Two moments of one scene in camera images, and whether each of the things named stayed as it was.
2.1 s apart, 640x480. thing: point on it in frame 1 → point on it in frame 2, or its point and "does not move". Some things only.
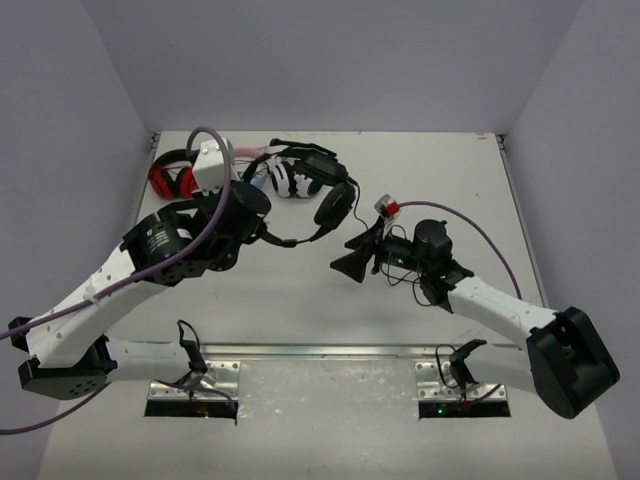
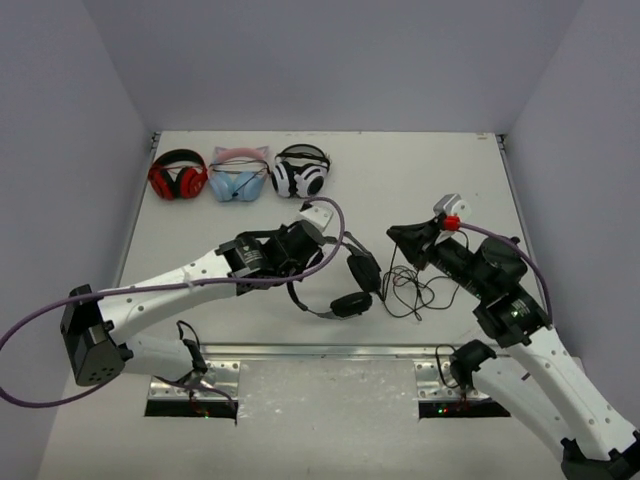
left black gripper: (251, 201) → (310, 242)
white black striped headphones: (286, 182) does not move
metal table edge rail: (315, 350) does not move
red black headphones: (162, 181) does not move
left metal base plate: (222, 376) does not move
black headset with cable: (312, 164) → (406, 292)
